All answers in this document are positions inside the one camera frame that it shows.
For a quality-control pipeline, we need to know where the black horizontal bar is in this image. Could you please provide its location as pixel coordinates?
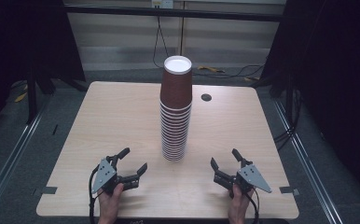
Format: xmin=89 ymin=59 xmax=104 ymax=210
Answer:
xmin=63 ymin=4 xmax=284 ymax=22

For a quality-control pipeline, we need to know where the grey tape piece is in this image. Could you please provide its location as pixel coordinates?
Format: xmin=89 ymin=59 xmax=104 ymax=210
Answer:
xmin=41 ymin=186 xmax=59 ymax=195
xmin=279 ymin=186 xmax=300 ymax=196

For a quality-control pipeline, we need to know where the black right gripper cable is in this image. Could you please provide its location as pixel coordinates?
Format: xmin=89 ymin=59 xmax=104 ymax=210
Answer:
xmin=245 ymin=186 xmax=261 ymax=224

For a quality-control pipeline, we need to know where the yellow object on floor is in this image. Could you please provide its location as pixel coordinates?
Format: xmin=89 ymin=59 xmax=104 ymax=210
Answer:
xmin=197 ymin=64 xmax=226 ymax=74

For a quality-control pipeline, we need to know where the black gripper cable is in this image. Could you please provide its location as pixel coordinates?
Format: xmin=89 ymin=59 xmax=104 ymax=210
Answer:
xmin=88 ymin=165 xmax=105 ymax=224
xmin=245 ymin=186 xmax=261 ymax=224

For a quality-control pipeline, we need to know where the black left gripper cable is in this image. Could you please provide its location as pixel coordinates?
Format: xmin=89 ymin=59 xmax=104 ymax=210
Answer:
xmin=88 ymin=165 xmax=105 ymax=224

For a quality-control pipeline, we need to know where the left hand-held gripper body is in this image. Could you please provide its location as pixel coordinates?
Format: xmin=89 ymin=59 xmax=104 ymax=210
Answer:
xmin=90 ymin=155 xmax=125 ymax=196

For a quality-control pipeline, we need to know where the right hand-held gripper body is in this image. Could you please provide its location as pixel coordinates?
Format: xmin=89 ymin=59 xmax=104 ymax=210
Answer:
xmin=228 ymin=161 xmax=273 ymax=199

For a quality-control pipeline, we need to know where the yellow floor tape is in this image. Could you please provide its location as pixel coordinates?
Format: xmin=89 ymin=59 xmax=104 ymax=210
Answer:
xmin=14 ymin=83 xmax=29 ymax=104

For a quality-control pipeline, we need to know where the black curtain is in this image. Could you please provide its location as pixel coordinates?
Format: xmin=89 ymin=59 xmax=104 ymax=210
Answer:
xmin=259 ymin=0 xmax=360 ymax=206
xmin=0 ymin=0 xmax=87 ymax=138

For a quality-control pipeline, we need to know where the thin black hanging cable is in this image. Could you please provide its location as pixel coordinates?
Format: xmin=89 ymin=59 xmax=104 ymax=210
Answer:
xmin=152 ymin=15 xmax=170 ymax=69

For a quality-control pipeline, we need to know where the black metal stand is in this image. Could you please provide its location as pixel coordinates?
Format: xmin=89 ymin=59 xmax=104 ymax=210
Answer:
xmin=25 ymin=62 xmax=57 ymax=125

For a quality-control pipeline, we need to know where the white wall outlet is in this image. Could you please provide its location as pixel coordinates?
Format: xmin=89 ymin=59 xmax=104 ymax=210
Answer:
xmin=150 ymin=0 xmax=173 ymax=9

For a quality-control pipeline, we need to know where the aluminium floor rail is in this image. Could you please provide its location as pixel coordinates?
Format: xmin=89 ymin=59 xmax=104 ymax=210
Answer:
xmin=272 ymin=99 xmax=344 ymax=224
xmin=0 ymin=102 xmax=50 ymax=216

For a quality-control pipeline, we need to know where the person's left hand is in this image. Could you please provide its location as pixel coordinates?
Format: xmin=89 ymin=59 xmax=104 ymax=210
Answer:
xmin=97 ymin=183 xmax=125 ymax=219

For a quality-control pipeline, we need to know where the bundle of black cables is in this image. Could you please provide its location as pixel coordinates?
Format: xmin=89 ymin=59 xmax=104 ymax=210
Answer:
xmin=274 ymin=90 xmax=303 ymax=151

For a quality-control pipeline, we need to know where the stack of brown paper cups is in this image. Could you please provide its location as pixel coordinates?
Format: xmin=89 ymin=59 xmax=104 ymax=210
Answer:
xmin=159 ymin=55 xmax=193 ymax=162

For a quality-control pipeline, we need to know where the black floor cable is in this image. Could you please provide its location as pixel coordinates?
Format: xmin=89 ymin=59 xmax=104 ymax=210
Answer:
xmin=191 ymin=63 xmax=265 ymax=79

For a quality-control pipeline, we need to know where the person's right hand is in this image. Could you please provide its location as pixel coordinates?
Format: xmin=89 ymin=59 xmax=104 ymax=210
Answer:
xmin=228 ymin=184 xmax=255 ymax=220

